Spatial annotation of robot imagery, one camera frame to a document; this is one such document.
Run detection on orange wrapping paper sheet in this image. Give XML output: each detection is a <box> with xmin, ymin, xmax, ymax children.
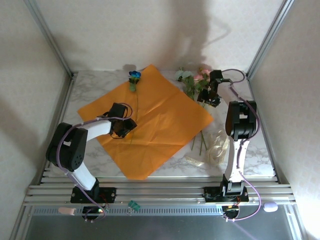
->
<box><xmin>76</xmin><ymin>64</ymin><xmax>215</xmax><ymax>181</ymax></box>

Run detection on pale green artificial flower sprig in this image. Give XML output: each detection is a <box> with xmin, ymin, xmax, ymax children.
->
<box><xmin>174</xmin><ymin>66</ymin><xmax>201</xmax><ymax>155</ymax></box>

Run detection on cream printed ribbon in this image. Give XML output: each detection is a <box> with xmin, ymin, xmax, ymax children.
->
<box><xmin>184</xmin><ymin>129</ymin><xmax>231</xmax><ymax>168</ymax></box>

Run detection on blue artificial flower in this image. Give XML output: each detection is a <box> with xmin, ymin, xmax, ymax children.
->
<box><xmin>128</xmin><ymin>70</ymin><xmax>143</xmax><ymax>146</ymax></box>

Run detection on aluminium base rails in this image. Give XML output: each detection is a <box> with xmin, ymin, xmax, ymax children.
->
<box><xmin>23</xmin><ymin>176</ymin><xmax>297</xmax><ymax>207</ymax></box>

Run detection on green binder clip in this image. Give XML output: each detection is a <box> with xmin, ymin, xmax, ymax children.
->
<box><xmin>127</xmin><ymin>199</ymin><xmax>141</xmax><ymax>211</ymax></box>

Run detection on black controller board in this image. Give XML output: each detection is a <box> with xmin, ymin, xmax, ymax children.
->
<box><xmin>221</xmin><ymin>204</ymin><xmax>241</xmax><ymax>220</ymax></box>
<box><xmin>81</xmin><ymin>206</ymin><xmax>106</xmax><ymax>222</ymax></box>

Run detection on slotted metal strip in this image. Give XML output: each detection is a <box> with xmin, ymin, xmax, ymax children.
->
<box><xmin>31</xmin><ymin>206</ymin><xmax>226</xmax><ymax>216</ymax></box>

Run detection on pink oblong block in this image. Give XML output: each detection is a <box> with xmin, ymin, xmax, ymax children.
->
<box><xmin>58</xmin><ymin>207</ymin><xmax>76</xmax><ymax>216</ymax></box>

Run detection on grey metal sheet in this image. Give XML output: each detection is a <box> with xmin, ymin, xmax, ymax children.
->
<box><xmin>23</xmin><ymin>214</ymin><xmax>297</xmax><ymax>240</ymax></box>

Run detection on lavender oval puck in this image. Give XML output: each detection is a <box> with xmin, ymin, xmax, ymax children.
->
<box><xmin>263</xmin><ymin>201</ymin><xmax>279</xmax><ymax>213</ymax></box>

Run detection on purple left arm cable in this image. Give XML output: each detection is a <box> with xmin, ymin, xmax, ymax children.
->
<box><xmin>56</xmin><ymin>102</ymin><xmax>133</xmax><ymax>223</ymax></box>

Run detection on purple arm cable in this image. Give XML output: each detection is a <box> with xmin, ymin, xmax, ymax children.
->
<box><xmin>221</xmin><ymin>68</ymin><xmax>262</xmax><ymax>223</ymax></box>
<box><xmin>56</xmin><ymin>102</ymin><xmax>133</xmax><ymax>223</ymax></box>

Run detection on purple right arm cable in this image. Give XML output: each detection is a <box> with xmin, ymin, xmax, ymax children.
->
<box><xmin>221</xmin><ymin>68</ymin><xmax>262</xmax><ymax>223</ymax></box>

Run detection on aluminium side rail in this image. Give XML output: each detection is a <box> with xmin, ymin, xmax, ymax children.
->
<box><xmin>246</xmin><ymin>73</ymin><xmax>280</xmax><ymax>182</ymax></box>
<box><xmin>39</xmin><ymin>73</ymin><xmax>77</xmax><ymax>179</ymax></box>

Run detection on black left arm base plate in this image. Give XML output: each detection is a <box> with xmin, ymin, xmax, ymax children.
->
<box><xmin>70</xmin><ymin>186</ymin><xmax>117</xmax><ymax>204</ymax></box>

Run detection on aluminium frame post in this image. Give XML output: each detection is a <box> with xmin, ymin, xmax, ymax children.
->
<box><xmin>246</xmin><ymin>0</ymin><xmax>293</xmax><ymax>78</ymax></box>
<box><xmin>23</xmin><ymin>0</ymin><xmax>76</xmax><ymax>78</ymax></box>

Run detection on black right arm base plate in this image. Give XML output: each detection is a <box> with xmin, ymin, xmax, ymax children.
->
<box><xmin>202</xmin><ymin>186</ymin><xmax>250</xmax><ymax>203</ymax></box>

